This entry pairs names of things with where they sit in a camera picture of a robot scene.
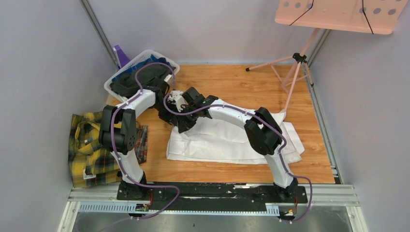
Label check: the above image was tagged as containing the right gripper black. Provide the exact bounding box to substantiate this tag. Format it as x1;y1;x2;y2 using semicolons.
176;104;200;133

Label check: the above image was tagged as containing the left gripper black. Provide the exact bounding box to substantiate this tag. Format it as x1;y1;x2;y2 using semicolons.
151;99;181;128

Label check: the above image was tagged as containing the white long sleeve shirt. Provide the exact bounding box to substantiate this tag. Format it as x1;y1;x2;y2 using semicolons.
166;110;306;165

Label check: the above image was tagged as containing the white plastic laundry basket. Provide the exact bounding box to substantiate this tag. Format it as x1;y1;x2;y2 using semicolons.
104;49;180;102

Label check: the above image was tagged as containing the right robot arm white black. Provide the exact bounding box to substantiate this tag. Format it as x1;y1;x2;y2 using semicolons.
166;87;298;202

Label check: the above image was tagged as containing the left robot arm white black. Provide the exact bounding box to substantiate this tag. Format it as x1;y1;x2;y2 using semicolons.
99;84;177;200

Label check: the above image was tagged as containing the dark striped shirt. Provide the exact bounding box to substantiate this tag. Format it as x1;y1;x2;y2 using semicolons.
110;62;174;99

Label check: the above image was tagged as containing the red blue plaid shirt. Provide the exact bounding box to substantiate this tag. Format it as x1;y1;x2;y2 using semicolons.
134;124;148;164

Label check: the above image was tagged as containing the blue shirt in basket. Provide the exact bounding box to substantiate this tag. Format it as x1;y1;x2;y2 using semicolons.
111;54;176;82

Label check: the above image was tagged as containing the purple wedge object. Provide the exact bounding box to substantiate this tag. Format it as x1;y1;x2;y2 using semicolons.
113;45;130;70

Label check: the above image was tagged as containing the yellow plaid shirt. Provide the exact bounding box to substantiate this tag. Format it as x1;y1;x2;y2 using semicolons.
68;111;122;188

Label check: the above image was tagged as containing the pink music stand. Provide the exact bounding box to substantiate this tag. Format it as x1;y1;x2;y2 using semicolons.
264;0;408;112

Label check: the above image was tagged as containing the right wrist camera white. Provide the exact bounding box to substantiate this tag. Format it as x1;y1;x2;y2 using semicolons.
167;90;186;112

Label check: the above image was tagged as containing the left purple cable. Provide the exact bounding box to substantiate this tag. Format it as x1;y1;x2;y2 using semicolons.
110;62;181;221

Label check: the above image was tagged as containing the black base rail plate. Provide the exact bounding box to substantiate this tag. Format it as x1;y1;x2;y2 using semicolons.
117;182;308;212

